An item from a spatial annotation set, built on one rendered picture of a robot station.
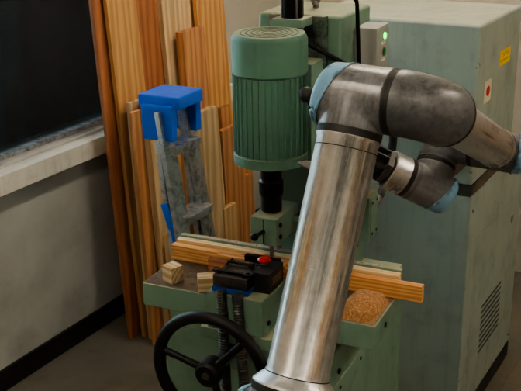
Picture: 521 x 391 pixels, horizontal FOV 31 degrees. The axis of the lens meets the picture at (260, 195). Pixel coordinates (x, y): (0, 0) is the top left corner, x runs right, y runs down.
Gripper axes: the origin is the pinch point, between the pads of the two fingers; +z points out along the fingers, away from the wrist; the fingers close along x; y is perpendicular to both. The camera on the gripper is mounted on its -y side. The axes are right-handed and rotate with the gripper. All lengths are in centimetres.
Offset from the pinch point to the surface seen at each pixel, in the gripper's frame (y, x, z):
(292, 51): 4.3, -15.1, 9.6
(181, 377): -52, 49, -4
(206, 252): -44.2, 18.9, 2.2
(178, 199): -112, -18, 3
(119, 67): -147, -72, 37
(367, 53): -10.8, -34.2, -12.4
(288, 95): -1.6, -8.2, 5.7
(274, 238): -24.0, 16.0, -7.8
